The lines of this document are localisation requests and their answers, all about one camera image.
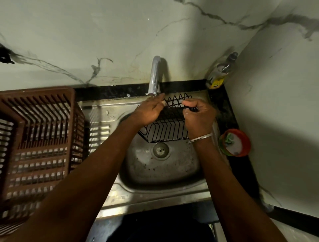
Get brown plastic dish basket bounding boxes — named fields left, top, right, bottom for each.
left=0, top=86, right=86, bottom=236

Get stainless steel sink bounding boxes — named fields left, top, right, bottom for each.
left=77, top=89, right=230, bottom=220

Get chrome faucet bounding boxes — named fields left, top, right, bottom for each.
left=145, top=56, right=162, bottom=96

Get person's right forearm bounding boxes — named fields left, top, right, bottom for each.
left=190, top=136, right=288, bottom=242

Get person's right hand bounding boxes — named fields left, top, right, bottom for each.
left=181, top=97, right=217, bottom=141

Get person's left forearm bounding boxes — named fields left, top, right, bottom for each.
left=0, top=117, right=140, bottom=242

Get silver bracelet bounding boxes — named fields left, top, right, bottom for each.
left=187, top=133, right=214, bottom=145

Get black wire rack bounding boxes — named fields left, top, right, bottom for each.
left=137, top=93, right=200, bottom=144

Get orange round container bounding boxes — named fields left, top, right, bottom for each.
left=218, top=128, right=252, bottom=158

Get clear dish soap bottle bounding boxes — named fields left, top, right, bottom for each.
left=205, top=52, right=239, bottom=90

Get person's dark clothing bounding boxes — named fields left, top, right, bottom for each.
left=87, top=204, right=220, bottom=242

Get person's left hand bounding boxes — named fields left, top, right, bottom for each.
left=131, top=92, right=167, bottom=128

